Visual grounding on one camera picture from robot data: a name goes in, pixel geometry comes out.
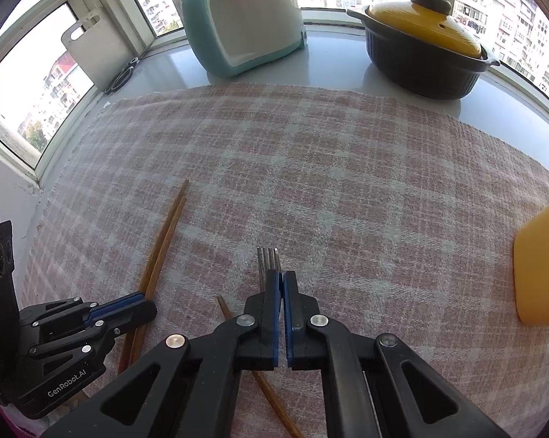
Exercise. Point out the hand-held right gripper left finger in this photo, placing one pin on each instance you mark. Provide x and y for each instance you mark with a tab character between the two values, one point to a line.
271	328

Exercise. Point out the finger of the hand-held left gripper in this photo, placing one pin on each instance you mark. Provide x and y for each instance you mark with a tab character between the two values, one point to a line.
96	340
73	312

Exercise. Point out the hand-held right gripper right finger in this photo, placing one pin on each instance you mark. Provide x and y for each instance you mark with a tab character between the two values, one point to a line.
297	337

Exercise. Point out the brown wooden chopstick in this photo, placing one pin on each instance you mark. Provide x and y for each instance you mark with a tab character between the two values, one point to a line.
167	242
224	308
169	219

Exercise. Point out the dinner fork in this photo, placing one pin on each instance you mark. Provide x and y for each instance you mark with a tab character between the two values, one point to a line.
267	264

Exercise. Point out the yellow plastic container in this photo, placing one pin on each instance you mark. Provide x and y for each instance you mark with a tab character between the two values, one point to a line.
543	273

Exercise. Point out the person's left forearm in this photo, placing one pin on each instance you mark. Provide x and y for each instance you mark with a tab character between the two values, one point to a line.
14	426

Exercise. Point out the pink checked cloth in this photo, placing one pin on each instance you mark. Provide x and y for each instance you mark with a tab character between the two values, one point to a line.
347	191

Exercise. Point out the black scissors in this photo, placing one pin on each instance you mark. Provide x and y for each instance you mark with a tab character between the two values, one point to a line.
121	77

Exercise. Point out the white cutting board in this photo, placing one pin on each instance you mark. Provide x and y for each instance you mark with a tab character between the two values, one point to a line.
89	54

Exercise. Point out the black casserole pot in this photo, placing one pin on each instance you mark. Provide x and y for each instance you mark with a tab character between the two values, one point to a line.
416	64

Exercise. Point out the teal and white electric pot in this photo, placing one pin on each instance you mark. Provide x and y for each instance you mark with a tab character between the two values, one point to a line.
256	18

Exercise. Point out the yellow casserole lid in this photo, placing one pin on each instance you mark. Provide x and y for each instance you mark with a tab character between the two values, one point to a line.
420	23

